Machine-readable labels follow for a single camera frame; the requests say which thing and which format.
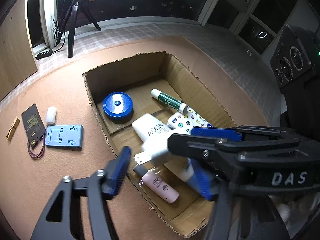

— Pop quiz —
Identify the blue plastic case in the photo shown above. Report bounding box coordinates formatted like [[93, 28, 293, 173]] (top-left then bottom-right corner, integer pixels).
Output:
[[45, 124, 84, 150]]

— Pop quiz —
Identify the white lotion tube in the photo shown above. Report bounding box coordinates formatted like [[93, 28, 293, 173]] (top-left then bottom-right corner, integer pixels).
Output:
[[131, 113, 198, 182]]

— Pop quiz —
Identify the black tripod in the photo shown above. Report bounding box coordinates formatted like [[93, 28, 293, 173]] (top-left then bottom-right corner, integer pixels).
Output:
[[67, 0, 102, 58]]

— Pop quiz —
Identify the patterned tissue pack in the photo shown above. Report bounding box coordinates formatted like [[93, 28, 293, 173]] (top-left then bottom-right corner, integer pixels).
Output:
[[166, 106, 215, 134]]

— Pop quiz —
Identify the person's right hand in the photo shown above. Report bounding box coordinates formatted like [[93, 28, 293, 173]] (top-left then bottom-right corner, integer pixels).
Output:
[[269, 194, 317, 227]]

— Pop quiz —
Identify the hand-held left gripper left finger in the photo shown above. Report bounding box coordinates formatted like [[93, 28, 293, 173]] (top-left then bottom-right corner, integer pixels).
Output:
[[30, 146, 132, 240]]

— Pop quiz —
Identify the wooden clothespin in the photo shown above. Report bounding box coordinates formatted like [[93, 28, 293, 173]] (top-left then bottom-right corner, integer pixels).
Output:
[[6, 116, 20, 141]]

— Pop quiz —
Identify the white plastic packet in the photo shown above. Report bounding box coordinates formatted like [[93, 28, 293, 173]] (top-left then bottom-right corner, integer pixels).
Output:
[[134, 142, 173, 166]]

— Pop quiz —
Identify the green glue stick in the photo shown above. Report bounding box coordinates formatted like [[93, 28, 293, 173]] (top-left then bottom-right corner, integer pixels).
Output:
[[150, 89, 187, 113]]

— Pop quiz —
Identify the black battery with wires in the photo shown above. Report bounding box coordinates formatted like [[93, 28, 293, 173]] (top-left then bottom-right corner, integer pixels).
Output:
[[21, 102, 47, 159]]

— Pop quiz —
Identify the black power strip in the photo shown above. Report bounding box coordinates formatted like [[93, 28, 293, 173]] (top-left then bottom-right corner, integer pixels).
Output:
[[35, 49, 53, 60]]

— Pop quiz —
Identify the black cable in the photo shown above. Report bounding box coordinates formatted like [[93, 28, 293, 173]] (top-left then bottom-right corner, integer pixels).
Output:
[[51, 17, 68, 53]]

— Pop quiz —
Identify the pink cosmetic bottle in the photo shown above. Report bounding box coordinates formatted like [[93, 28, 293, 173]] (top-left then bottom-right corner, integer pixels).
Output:
[[132, 165, 180, 204]]

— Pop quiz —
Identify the small white plastic piece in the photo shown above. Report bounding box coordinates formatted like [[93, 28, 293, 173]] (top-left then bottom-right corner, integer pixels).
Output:
[[46, 107, 57, 124]]

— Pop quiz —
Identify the white window frame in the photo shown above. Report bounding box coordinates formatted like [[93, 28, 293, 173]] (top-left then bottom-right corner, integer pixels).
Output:
[[196, 0, 285, 57], [40, 0, 55, 52]]

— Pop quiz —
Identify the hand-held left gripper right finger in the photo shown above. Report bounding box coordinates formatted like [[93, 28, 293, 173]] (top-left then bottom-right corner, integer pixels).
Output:
[[186, 159, 285, 240]]

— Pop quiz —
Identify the light wooden board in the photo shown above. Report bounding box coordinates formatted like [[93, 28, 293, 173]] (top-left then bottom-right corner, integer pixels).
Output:
[[0, 0, 39, 98]]

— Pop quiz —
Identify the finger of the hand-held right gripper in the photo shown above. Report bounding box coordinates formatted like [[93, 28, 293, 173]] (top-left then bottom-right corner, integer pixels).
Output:
[[167, 132, 241, 161], [191, 126, 300, 142]]

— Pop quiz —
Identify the cardboard box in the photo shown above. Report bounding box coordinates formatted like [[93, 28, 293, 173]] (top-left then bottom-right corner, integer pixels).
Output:
[[82, 51, 272, 238]]

